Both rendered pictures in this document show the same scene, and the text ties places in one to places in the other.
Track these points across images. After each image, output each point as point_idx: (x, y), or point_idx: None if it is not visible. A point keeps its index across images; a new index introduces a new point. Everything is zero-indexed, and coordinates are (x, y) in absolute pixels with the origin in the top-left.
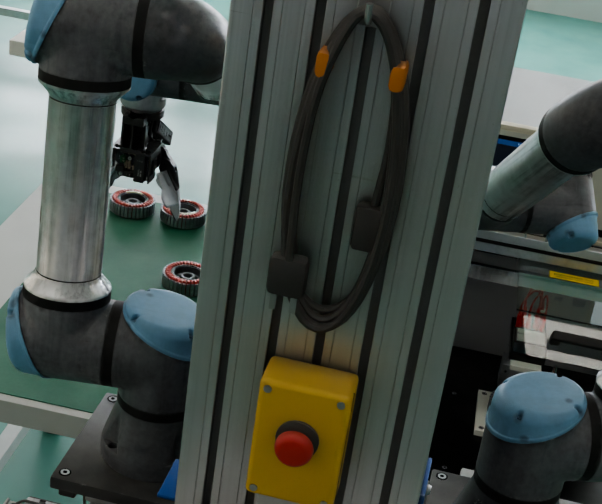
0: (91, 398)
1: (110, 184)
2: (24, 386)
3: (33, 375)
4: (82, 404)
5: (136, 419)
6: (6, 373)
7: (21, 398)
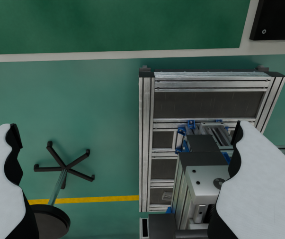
0: (109, 32)
1: (17, 183)
2: (56, 38)
3: (52, 18)
4: (106, 43)
5: None
6: (32, 25)
7: (63, 53)
